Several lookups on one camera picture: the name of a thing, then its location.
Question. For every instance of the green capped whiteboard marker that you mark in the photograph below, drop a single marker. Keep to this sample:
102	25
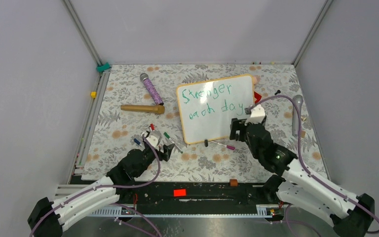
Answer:
170	140

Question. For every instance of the pink peach cylinder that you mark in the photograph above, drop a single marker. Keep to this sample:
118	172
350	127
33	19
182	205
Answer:
257	78

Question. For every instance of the silver grey microphone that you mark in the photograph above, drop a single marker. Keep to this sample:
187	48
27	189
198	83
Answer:
296	118

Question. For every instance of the yellow framed whiteboard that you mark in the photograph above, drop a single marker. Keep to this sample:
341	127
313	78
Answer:
207	108

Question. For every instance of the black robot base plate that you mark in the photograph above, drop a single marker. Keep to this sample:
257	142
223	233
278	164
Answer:
159	195

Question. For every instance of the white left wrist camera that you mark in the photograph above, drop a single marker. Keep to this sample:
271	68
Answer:
153	137

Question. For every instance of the grey slotted cable duct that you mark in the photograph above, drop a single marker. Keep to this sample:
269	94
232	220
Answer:
255	211

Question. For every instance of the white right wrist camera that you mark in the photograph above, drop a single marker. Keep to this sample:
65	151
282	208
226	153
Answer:
256	114

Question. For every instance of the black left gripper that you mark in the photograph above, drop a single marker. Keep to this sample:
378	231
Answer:
165	155

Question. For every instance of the teal corner clip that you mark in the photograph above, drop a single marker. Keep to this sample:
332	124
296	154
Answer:
103	67

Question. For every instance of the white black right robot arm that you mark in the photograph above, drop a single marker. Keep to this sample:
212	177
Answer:
349	214

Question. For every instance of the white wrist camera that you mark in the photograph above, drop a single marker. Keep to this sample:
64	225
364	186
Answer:
256	114
153	137

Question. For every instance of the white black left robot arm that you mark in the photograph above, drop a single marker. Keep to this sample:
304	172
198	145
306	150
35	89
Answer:
50	218

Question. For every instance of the floral patterned table mat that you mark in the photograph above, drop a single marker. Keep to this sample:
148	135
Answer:
115	129

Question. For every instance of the red plastic frame box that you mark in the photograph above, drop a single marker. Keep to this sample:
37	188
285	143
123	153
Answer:
257	97

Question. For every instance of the small brown wooden block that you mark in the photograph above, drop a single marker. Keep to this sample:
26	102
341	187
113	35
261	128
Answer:
233	182

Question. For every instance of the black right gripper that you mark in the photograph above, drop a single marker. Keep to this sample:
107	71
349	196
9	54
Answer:
237	124

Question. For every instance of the purple glitter microphone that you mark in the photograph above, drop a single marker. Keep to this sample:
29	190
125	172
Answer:
151	89

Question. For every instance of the golden brown microphone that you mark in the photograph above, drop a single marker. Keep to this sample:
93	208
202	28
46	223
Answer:
155	109

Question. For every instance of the pink capped whiteboard marker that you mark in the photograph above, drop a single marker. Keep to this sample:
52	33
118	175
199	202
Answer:
224	145

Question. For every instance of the red tape label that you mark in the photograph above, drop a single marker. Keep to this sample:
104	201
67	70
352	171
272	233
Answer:
179	192

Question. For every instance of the blue capped marker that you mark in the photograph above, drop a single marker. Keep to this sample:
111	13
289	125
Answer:
137	141

